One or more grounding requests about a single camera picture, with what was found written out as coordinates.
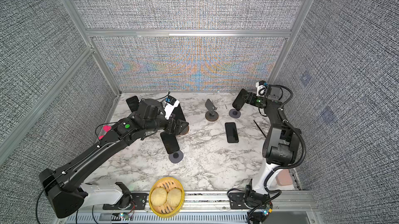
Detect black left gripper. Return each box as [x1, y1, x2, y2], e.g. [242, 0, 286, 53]
[146, 111, 190, 135]

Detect black phone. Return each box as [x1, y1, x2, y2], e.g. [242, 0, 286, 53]
[232, 89, 249, 111]
[225, 122, 239, 144]
[160, 132, 180, 154]
[172, 104, 189, 135]

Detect wooden base stand front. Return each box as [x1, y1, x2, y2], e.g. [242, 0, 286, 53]
[205, 99, 219, 122]

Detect wooden base stand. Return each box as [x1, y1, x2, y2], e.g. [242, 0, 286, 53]
[179, 126, 189, 136]
[205, 99, 219, 122]

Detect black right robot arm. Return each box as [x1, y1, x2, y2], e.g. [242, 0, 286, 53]
[244, 96, 306, 207]

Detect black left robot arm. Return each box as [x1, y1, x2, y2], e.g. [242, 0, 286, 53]
[39, 96, 189, 219]

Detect far-left phone pink case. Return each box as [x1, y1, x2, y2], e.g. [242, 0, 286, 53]
[126, 96, 139, 113]

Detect purple round stand right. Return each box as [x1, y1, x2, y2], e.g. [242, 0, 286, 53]
[229, 109, 241, 119]

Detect purple round stand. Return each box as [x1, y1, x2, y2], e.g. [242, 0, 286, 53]
[229, 109, 241, 119]
[168, 150, 184, 164]

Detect wooden base stand back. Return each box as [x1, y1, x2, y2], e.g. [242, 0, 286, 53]
[179, 126, 189, 136]

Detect purple round stand front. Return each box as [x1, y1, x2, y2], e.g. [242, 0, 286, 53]
[168, 150, 184, 164]

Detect pink striped plush toy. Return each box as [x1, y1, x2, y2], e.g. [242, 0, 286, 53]
[98, 125, 111, 140]

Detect left steamed bun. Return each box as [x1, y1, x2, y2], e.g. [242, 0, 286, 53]
[150, 187, 168, 207]

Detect steamed bun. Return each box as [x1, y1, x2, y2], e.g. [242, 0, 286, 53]
[166, 188, 182, 207]
[150, 187, 168, 207]

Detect yellow bamboo steamer basket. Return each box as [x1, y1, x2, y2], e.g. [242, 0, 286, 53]
[149, 177, 185, 218]

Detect pink rectangular case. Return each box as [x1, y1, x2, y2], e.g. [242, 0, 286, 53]
[276, 169, 293, 186]

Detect right steamed bun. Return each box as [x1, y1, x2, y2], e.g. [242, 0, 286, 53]
[166, 188, 182, 207]

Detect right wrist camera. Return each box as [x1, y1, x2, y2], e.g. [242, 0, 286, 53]
[256, 80, 268, 97]

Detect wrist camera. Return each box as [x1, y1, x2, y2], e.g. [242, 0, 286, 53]
[256, 80, 268, 97]
[164, 96, 180, 120]

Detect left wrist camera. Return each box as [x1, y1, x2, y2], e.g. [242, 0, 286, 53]
[164, 96, 180, 120]

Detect aluminium frame rail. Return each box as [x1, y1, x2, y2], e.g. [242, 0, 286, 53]
[53, 191, 323, 224]

